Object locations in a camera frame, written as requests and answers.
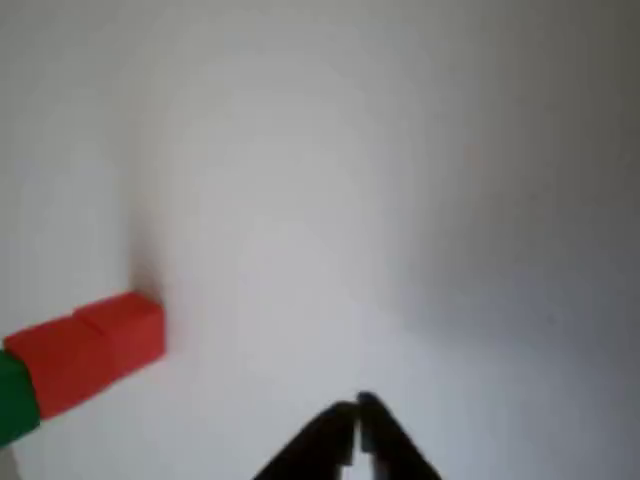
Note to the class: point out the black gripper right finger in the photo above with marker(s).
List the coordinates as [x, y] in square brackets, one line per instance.
[395, 445]

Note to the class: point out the green cube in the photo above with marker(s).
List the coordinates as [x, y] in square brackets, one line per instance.
[17, 400]

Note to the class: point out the red cube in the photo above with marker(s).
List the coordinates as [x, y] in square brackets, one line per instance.
[130, 330]
[65, 365]

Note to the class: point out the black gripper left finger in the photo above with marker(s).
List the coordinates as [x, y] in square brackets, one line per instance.
[310, 445]

